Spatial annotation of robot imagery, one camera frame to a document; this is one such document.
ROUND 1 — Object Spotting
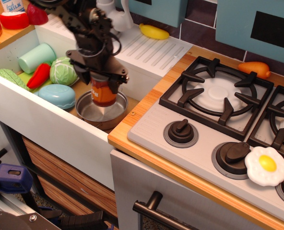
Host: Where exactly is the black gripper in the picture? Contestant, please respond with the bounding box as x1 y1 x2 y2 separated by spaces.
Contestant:
66 33 129 94

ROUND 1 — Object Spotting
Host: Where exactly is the orange toy food can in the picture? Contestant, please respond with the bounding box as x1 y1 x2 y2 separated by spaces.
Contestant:
91 78 116 107

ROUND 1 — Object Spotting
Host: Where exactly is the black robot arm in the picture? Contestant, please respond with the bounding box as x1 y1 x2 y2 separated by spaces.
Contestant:
31 0 129 94

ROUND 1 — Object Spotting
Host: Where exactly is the stainless steel pot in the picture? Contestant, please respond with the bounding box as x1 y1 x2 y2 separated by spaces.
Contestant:
75 91 129 130

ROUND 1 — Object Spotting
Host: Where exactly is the green toy cabbage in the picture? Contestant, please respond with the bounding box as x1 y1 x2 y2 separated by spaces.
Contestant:
50 57 78 86

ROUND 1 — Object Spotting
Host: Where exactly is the light blue toy bowl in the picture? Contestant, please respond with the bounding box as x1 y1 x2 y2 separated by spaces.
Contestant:
37 84 76 109

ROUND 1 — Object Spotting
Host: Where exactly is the red toy pepper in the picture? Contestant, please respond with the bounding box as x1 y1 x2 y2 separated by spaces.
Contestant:
26 63 51 89

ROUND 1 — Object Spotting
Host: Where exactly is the mint green toy cup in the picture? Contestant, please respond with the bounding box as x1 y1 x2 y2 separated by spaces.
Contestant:
18 43 56 74

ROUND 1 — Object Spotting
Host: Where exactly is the grey toy faucet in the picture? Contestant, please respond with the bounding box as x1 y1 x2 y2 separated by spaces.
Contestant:
96 0 134 36

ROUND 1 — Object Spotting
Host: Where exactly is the yellow toy banana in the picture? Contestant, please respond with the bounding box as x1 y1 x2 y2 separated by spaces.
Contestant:
139 23 170 40

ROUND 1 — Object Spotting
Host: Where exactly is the light green toy plate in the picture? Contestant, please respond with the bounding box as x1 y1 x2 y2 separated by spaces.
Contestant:
18 72 52 93

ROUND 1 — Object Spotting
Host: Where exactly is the dark red toy strawberry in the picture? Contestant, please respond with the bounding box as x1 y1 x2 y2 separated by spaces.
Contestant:
27 3 48 25

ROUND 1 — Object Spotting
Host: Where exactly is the green toy leafy vegetable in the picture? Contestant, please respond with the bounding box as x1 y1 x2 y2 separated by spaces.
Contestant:
0 69 28 90

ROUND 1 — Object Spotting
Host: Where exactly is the red toy cheese wheel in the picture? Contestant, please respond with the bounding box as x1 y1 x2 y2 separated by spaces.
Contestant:
0 11 29 30

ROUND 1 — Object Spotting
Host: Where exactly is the black left stove knob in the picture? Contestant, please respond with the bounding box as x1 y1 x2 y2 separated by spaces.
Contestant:
163 119 199 149

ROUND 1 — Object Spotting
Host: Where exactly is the toy milk carton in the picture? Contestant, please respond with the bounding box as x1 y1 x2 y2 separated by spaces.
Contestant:
0 0 25 12

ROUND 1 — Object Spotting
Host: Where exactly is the black left burner grate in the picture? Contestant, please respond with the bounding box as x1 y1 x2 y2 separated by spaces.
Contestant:
159 57 273 141

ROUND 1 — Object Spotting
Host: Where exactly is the black burner grate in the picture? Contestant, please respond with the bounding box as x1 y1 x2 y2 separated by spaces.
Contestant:
248 86 284 158
159 57 273 141

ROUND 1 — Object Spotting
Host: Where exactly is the blue clamp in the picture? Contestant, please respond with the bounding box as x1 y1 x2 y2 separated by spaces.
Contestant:
0 163 33 194

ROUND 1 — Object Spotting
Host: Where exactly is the black middle stove knob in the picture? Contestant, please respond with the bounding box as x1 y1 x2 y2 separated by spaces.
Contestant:
212 142 251 180

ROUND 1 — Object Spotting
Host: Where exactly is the orange toy carrot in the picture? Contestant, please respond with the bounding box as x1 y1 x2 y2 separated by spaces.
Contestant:
238 61 271 79

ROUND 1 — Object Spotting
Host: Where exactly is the toy fried egg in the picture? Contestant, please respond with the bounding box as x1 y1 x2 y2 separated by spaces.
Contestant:
245 147 284 187

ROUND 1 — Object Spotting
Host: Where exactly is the black right burner grate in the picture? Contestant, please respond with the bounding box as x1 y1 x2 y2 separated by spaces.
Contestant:
248 86 284 158

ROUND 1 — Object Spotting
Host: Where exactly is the black oven door handle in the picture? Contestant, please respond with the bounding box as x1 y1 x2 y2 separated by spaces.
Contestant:
132 191 197 230

